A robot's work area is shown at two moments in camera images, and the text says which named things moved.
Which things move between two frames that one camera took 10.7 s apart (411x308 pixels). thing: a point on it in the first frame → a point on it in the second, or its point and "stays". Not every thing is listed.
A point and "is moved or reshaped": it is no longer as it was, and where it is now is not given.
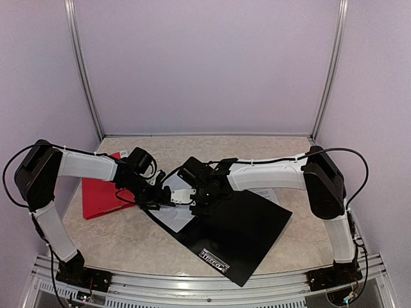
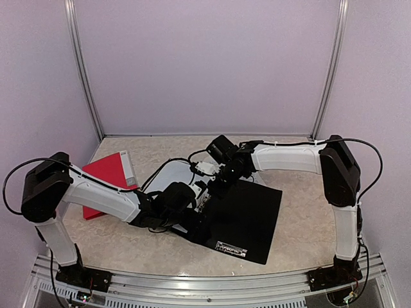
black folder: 233,233 is moved or reshaped
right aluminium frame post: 343,18 stays
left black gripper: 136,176 → 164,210
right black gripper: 205,210 → 221,192
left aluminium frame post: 73,22 stays
